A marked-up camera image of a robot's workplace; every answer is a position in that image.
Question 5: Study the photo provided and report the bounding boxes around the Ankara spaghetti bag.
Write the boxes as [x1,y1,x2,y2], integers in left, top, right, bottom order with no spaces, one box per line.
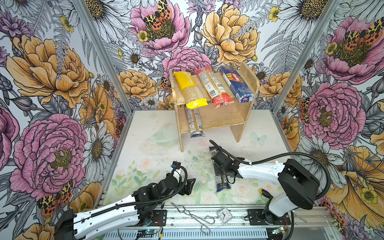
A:
[185,106,205,138]
[213,163,231,192]

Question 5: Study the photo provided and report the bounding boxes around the red spaghetti bag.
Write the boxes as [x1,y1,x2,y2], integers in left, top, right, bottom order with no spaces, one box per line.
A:
[196,67,234,108]

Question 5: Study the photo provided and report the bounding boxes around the yellow spaghetti bag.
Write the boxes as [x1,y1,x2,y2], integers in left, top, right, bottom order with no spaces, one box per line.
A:
[174,72,208,110]

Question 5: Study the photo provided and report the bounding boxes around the blue Barilla spaghetti box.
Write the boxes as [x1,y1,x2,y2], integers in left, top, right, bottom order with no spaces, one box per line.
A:
[219,65,255,103]

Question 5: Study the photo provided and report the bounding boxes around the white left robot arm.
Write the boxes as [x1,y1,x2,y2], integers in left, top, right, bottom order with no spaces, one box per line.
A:
[54,173,196,240]

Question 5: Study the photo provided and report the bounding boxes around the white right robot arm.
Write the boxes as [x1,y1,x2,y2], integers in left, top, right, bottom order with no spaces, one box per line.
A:
[210,147,324,222]

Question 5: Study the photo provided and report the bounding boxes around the wooden two-tier shelf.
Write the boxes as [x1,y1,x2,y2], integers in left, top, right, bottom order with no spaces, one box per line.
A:
[168,62,261,152]

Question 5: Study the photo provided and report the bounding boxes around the small white clock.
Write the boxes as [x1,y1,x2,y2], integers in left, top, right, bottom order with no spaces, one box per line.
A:
[217,207,233,225]

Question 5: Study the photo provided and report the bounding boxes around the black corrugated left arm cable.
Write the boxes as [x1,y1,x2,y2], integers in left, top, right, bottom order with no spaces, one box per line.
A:
[74,161,189,224]

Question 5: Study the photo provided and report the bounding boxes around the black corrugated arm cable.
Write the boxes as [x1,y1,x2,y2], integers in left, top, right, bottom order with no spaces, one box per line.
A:
[74,161,189,224]
[209,139,332,200]

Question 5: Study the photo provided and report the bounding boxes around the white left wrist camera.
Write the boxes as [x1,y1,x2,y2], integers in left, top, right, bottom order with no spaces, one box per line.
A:
[171,161,181,173]

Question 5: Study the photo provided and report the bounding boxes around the metal wire tongs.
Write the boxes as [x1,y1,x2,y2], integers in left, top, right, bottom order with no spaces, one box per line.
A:
[171,202,216,236]

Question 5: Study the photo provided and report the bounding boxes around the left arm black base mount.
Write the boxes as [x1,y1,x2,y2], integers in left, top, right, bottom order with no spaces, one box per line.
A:
[138,210,168,227]

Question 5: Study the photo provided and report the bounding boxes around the yellow black handled tool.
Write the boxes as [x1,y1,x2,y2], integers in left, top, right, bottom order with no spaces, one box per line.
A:
[259,189,273,199]

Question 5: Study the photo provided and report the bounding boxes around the white slotted cable duct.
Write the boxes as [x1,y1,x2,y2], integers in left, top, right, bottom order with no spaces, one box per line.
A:
[102,228,269,240]

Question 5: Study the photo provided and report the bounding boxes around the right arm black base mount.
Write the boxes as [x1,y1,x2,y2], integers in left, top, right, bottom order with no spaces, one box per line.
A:
[244,209,291,227]

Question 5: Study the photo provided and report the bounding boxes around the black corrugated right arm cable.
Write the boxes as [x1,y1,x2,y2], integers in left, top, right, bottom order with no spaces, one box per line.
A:
[209,139,332,200]

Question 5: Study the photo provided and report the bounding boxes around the aluminium corner post right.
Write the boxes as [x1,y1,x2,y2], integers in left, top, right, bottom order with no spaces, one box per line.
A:
[272,0,340,114]

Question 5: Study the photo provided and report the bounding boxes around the aluminium corner post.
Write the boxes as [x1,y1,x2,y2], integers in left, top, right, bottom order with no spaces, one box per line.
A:
[272,0,340,114]
[74,1,134,116]

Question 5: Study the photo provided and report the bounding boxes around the aluminium corner post left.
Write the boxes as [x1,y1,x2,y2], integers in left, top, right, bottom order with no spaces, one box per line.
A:
[74,1,134,116]

